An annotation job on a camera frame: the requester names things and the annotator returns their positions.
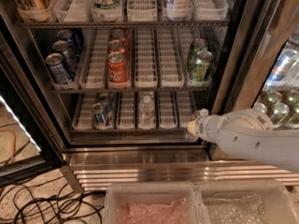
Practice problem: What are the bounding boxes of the clear bin pink bubble wrap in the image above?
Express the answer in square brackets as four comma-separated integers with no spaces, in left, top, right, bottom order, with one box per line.
[103,182,206,224]

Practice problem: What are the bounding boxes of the blue energy can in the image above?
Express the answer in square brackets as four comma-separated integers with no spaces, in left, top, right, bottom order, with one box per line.
[98,92,113,118]
[93,104,109,127]

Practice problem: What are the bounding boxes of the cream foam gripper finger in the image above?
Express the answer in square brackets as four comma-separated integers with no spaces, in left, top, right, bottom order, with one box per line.
[187,120,196,134]

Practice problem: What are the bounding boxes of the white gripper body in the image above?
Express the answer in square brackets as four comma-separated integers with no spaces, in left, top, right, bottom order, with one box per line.
[195,115,227,143]

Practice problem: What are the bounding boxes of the red cola can rear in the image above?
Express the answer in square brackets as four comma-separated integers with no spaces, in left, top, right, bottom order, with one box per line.
[110,29,127,42]

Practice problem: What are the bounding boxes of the blue energy can front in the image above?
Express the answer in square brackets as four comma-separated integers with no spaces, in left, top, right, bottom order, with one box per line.
[93,104,109,127]

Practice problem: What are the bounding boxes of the blue soda can front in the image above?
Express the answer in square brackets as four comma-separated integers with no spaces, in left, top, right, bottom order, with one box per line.
[45,53,73,85]

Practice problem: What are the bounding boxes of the silver blue can behind glass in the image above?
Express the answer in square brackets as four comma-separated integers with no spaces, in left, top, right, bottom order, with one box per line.
[266,49,299,87]

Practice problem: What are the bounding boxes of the red cola can front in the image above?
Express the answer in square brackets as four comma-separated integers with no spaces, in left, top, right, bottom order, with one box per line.
[107,52,128,88]

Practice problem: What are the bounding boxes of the blue energy can rear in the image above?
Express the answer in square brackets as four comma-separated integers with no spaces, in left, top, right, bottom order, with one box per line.
[98,92,113,118]

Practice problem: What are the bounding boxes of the stainless fridge base grille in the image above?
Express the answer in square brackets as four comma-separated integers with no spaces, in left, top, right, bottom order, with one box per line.
[61,147,299,193]

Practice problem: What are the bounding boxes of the blue soda can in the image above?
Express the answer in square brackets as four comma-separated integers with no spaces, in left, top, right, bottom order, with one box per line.
[57,29,81,54]
[52,40,78,72]
[45,53,73,85]

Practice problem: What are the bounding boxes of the blue soda can middle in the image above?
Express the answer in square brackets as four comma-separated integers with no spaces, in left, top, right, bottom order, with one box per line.
[52,40,78,72]

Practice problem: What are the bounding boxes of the green soda can front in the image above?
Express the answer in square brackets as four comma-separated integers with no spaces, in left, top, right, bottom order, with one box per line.
[190,50,213,82]

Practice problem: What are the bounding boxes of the blue soda can rear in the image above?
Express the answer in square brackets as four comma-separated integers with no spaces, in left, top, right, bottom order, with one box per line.
[57,29,81,54]

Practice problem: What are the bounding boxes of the black floor cables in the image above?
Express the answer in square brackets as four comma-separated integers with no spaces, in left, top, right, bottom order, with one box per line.
[0,174,104,224]

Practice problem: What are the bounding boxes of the red cola can middle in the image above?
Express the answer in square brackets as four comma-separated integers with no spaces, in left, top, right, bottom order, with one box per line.
[108,40,126,53]

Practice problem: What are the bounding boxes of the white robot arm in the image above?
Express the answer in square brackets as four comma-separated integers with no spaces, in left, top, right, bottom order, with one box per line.
[187,108,299,174]

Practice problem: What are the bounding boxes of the orange floor cable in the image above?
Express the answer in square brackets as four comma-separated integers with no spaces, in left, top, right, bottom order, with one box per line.
[0,128,18,168]

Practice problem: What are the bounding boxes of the red cola can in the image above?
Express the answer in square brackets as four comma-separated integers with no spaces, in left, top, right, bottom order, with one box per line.
[107,52,128,88]
[108,40,126,53]
[110,29,127,42]

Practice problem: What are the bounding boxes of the green soda can rear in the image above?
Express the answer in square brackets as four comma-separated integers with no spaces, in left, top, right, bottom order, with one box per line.
[187,38,208,71]

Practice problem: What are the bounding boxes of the clear water bottle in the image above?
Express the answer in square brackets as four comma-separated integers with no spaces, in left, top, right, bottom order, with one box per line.
[185,108,208,143]
[138,95,155,129]

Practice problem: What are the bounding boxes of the green soda can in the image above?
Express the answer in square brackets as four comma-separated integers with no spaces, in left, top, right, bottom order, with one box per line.
[187,38,208,71]
[190,50,213,82]

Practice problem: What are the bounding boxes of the open fridge door left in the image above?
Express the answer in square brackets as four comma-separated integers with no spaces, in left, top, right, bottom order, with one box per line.
[0,17,63,188]

